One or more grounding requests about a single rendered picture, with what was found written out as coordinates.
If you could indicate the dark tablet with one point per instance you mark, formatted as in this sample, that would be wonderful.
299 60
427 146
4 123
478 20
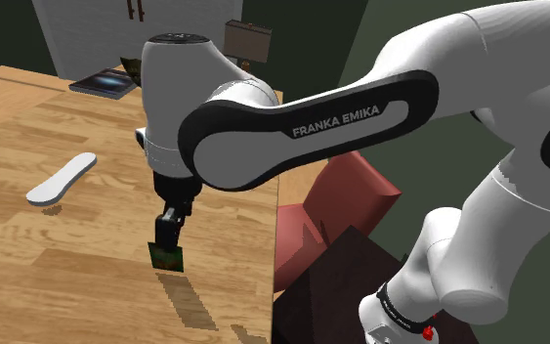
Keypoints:
104 83

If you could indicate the dark robot stand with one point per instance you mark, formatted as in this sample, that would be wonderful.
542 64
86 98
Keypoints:
336 290

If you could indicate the white flat oblong remote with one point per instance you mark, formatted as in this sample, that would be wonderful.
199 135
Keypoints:
61 179

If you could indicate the small green box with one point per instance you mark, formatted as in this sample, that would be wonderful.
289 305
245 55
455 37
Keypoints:
167 259

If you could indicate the dark green patterned object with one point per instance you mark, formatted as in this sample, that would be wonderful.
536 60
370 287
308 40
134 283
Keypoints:
132 70

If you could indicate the red armchair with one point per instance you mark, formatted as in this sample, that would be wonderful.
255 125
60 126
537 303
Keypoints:
346 200

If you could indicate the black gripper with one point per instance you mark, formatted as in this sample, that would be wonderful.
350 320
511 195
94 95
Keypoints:
177 186

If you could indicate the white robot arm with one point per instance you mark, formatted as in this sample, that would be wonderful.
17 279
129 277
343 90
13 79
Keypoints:
303 128

